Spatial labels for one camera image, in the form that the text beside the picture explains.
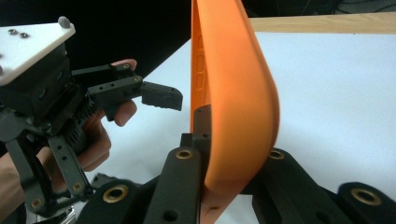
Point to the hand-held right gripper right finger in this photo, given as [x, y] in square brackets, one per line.
[289, 193]

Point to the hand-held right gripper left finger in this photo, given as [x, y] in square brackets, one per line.
[180, 186]

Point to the orange phone case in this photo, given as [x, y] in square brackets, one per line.
[236, 93]

